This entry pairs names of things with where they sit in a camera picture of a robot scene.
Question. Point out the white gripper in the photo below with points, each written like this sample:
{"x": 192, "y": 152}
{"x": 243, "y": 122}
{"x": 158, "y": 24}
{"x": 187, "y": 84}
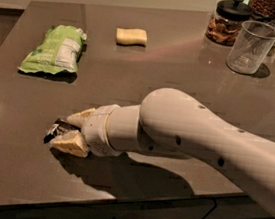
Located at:
{"x": 96, "y": 129}

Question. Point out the black rxbar chocolate wrapper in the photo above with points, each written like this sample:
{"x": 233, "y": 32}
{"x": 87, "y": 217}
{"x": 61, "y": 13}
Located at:
{"x": 60, "y": 127}

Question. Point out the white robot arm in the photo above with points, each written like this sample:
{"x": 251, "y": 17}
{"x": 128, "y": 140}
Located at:
{"x": 170, "y": 123}

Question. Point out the yellow sponge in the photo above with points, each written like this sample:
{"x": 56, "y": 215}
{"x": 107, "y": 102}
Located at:
{"x": 125, "y": 36}

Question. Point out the green snack bag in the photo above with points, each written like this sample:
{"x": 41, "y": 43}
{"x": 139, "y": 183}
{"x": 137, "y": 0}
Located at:
{"x": 58, "y": 52}

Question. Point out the glass jar with black lid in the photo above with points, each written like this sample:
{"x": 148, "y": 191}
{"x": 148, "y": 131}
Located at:
{"x": 225, "y": 21}

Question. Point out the clear plastic cup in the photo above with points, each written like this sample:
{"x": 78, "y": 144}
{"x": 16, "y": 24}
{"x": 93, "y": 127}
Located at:
{"x": 252, "y": 45}

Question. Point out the glass jar of brown nuts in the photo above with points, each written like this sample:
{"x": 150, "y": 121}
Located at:
{"x": 263, "y": 7}

